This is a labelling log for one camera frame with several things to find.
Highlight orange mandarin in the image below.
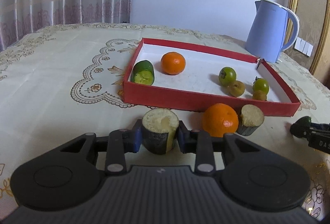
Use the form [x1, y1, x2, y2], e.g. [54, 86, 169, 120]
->
[160, 52, 186, 75]
[201, 103, 239, 137]

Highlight green tomato in tray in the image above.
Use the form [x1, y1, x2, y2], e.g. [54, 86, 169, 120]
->
[218, 66, 237, 87]

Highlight dark green lime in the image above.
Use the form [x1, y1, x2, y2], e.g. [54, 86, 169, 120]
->
[296, 116, 312, 127]

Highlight green tomato outside tray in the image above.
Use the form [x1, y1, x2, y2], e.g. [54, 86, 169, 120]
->
[252, 77, 269, 94]

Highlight gold wall moulding frame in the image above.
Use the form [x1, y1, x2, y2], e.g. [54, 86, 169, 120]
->
[285, 0, 329, 74]

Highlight white wall switch panel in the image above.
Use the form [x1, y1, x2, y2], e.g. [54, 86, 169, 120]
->
[294, 37, 314, 57]

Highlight small yellow-brown longan fruit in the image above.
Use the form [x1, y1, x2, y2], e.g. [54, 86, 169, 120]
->
[228, 80, 246, 97]

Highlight cut green cucumber piece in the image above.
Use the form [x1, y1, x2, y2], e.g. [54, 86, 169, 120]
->
[130, 60, 154, 86]

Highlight red shallow box tray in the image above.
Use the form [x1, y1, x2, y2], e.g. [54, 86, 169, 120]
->
[123, 38, 301, 117]

